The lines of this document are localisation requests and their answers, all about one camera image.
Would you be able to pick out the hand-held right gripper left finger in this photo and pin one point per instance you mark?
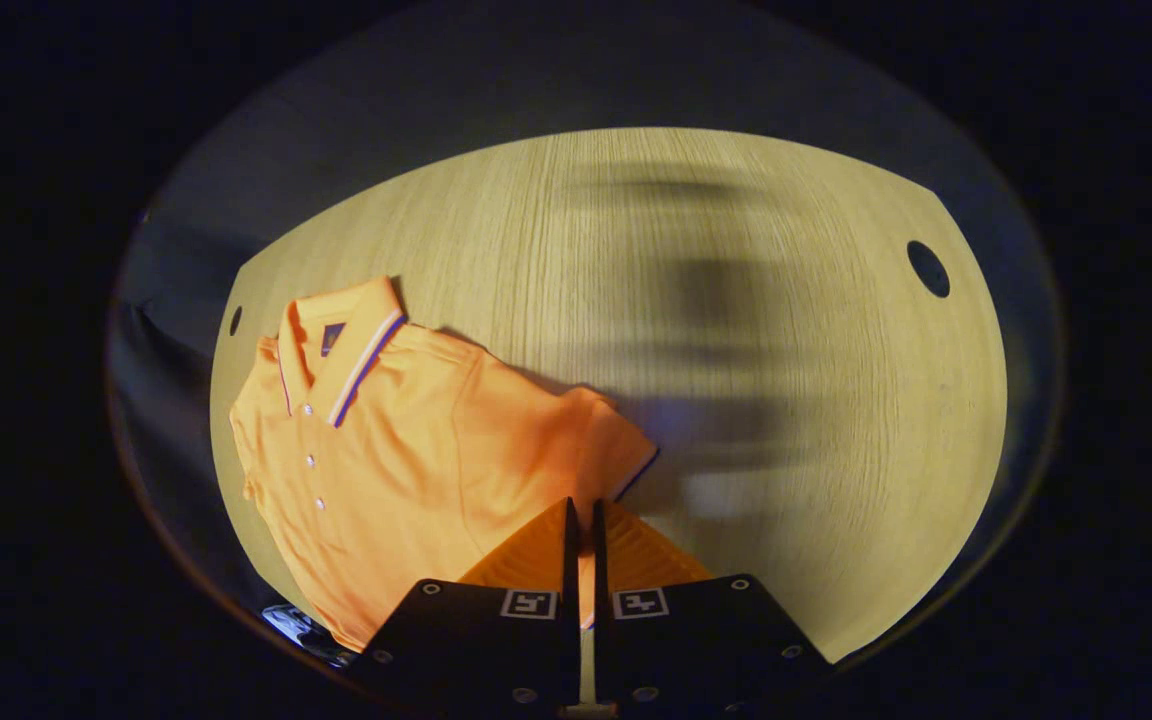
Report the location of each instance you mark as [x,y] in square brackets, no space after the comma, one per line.
[571,570]

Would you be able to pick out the orange T-shirt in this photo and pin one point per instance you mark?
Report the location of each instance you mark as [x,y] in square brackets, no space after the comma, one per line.
[406,470]

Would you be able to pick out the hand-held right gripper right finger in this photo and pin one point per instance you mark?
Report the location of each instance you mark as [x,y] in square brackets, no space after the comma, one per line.
[599,570]

